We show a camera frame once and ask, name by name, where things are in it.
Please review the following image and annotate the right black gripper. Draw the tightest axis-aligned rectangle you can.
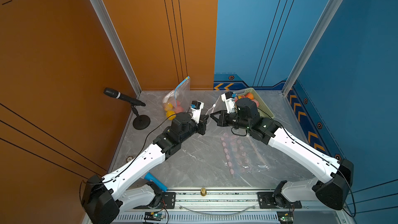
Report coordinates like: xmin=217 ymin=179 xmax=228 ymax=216
xmin=209 ymin=110 xmax=252 ymax=132

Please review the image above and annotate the clear blue-zipper zip bag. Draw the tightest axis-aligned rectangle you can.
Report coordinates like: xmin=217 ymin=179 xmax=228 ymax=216
xmin=162 ymin=76 xmax=191 ymax=112

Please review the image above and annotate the aluminium front rail frame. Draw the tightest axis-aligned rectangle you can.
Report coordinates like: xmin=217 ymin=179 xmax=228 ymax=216
xmin=110 ymin=188 xmax=355 ymax=224

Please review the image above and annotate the green plastic fruit basket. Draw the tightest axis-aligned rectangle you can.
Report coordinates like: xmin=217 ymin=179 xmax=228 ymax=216
xmin=234 ymin=88 xmax=275 ymax=118

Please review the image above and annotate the pink-dotted zip bag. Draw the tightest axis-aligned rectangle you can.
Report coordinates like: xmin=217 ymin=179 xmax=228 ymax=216
xmin=220 ymin=132 xmax=271 ymax=177
xmin=206 ymin=95 xmax=222 ymax=115

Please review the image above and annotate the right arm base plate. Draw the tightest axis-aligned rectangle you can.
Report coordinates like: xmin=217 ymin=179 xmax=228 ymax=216
xmin=257 ymin=192 xmax=302 ymax=209

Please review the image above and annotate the black microphone on stand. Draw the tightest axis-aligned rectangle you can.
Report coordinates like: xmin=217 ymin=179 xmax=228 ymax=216
xmin=103 ymin=88 xmax=151 ymax=130

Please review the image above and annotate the orange red wrinkled peach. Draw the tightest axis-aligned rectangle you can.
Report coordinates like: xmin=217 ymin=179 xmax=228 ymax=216
xmin=245 ymin=92 xmax=254 ymax=100

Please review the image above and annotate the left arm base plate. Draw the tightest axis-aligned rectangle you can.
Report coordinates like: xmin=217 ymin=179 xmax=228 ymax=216
xmin=134 ymin=192 xmax=176 ymax=210

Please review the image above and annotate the left green circuit board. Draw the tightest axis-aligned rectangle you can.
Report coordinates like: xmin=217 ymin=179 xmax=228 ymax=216
xmin=143 ymin=212 xmax=166 ymax=224

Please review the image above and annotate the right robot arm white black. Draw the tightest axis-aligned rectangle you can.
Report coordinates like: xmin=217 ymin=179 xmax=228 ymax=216
xmin=208 ymin=97 xmax=354 ymax=210

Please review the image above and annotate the blue handheld microphone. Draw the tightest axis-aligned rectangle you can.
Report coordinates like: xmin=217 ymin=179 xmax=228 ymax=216
xmin=144 ymin=172 xmax=168 ymax=192

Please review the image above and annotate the brass knob on rail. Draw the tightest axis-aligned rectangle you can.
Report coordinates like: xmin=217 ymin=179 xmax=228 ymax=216
xmin=200 ymin=187 xmax=207 ymax=197

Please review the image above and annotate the right green circuit board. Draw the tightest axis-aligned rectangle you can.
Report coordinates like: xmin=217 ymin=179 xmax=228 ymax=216
xmin=277 ymin=212 xmax=294 ymax=224

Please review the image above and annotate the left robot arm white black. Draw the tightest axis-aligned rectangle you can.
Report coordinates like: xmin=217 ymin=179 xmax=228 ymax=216
xmin=80 ymin=112 xmax=209 ymax=224

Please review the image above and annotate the yellow peach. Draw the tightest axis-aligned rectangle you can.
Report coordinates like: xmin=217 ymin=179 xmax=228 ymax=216
xmin=164 ymin=103 xmax=174 ymax=112
xmin=166 ymin=111 xmax=176 ymax=120

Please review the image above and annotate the green circuit board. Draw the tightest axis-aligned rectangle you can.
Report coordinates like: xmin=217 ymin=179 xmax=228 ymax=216
xmin=277 ymin=212 xmax=294 ymax=224
xmin=143 ymin=212 xmax=166 ymax=224

